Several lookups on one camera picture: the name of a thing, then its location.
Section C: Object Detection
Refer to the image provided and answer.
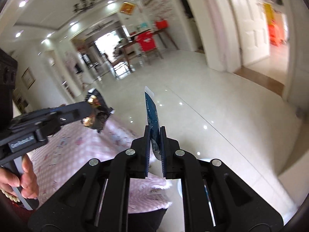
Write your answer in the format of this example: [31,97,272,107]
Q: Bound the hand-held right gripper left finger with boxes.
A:
[28,126,151,232]

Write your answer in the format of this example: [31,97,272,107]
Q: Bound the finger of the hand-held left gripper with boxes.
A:
[36,101,92,141]
[12,104,67,126]

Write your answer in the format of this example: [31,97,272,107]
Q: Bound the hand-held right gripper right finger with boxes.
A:
[159,126,285,232]

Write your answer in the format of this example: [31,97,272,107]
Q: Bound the dark foil wrapper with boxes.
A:
[82,88,115,134]

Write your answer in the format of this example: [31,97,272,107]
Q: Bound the blue and white packet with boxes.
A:
[144,86,165,161]

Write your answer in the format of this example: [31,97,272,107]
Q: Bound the person's left hand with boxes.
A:
[0,157,39,199]

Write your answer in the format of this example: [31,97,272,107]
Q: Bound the small framed picture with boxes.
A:
[21,68,37,89]

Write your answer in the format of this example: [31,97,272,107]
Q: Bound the pink checked cartoon tablecloth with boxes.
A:
[25,118,173,209]

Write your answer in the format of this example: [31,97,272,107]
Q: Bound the hanging pale garment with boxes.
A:
[65,51,85,83]

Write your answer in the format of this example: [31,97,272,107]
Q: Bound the wooden dining chair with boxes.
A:
[112,61,136,79]

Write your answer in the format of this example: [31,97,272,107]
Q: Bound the dark cloth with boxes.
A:
[127,207,167,232]

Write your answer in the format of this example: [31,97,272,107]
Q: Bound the recessed ceiling lights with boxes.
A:
[14,0,140,43]

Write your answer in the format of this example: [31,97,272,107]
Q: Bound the wooden dining table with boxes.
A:
[116,28,179,71]

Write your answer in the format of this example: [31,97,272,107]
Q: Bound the large black chandelier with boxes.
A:
[74,0,97,14]

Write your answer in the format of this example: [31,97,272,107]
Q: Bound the red bag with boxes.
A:
[154,20,170,30]

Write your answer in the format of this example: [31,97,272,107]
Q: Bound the white panel door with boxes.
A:
[233,0,271,67]

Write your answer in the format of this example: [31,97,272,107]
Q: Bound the orange plastic stool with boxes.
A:
[267,23,282,45]

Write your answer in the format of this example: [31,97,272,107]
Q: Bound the yellow plastic item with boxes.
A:
[264,2,275,26]

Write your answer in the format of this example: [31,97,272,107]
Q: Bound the white bead bracelet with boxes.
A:
[0,187,22,203]

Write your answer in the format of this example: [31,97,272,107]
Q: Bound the red diamond wall decoration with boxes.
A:
[119,2,138,16]

